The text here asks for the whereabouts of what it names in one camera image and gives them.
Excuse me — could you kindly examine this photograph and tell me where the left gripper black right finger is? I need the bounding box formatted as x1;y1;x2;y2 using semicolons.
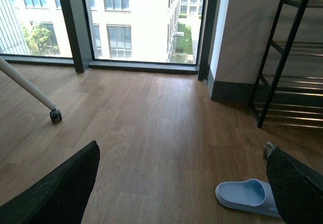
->
263;142;322;223

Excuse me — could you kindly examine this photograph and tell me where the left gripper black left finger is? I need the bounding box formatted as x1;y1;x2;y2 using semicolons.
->
1;141;100;223

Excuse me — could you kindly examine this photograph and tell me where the black metal shoe rack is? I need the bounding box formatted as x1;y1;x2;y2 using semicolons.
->
249;0;322;130

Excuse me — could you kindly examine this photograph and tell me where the light blue slide sandal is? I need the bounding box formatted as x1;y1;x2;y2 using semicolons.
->
215;179;281;218

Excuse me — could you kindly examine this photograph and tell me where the white leg with caster wheel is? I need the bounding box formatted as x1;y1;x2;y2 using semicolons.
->
1;58;62;123

